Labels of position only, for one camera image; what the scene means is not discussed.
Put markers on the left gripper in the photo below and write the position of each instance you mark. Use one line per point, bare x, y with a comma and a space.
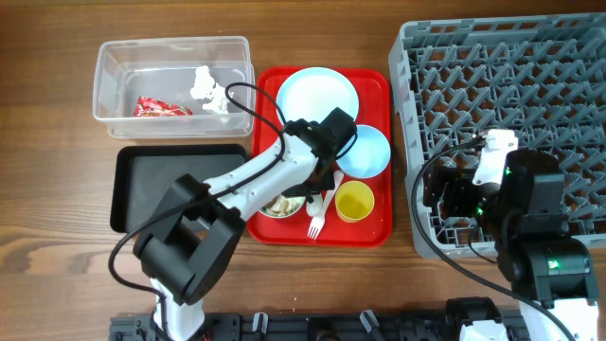
323, 186

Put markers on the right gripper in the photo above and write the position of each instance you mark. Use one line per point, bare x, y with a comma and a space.
449, 178

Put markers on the light blue bowl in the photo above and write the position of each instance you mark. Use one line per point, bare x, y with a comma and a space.
368, 156

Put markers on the light blue plate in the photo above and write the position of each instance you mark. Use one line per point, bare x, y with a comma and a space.
312, 93

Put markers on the yellow plastic cup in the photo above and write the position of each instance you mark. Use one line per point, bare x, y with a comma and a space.
354, 201

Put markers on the food scraps rice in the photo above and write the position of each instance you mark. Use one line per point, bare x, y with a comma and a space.
284, 204

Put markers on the light green bowl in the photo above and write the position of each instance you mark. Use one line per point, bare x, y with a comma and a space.
284, 208

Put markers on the white plastic fork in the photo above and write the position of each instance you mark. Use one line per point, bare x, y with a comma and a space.
318, 220

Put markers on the white napkin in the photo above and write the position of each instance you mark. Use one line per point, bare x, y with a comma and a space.
208, 90

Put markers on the red snack wrapper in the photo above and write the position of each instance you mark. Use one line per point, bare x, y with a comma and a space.
148, 107

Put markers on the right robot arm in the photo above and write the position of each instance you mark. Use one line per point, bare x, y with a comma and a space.
551, 274

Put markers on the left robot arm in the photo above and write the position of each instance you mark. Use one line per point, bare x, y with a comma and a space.
187, 243

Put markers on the grey dishwasher rack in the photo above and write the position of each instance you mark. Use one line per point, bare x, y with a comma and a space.
543, 77

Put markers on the clear plastic waste bin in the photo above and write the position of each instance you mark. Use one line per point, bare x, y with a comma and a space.
164, 69

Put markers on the white plastic spoon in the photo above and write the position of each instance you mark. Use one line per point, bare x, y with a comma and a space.
316, 204

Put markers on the red serving tray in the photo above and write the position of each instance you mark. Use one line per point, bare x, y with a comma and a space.
373, 91

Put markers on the black plastic tray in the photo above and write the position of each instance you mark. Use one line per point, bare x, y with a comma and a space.
145, 173

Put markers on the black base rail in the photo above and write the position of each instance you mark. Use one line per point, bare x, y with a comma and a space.
474, 314

